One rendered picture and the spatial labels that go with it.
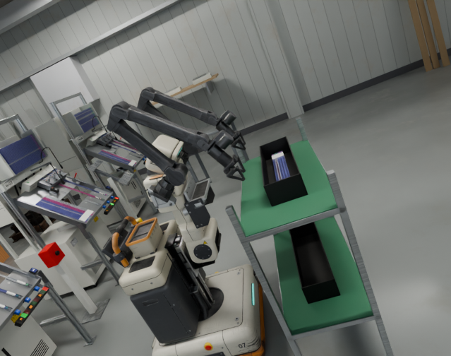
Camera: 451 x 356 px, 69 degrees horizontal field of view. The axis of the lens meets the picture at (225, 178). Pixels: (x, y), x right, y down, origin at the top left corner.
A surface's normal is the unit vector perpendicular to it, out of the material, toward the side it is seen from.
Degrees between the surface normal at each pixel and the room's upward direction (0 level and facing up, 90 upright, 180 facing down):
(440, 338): 0
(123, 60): 90
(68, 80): 90
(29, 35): 90
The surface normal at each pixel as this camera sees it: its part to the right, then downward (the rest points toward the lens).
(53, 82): -0.07, 0.40
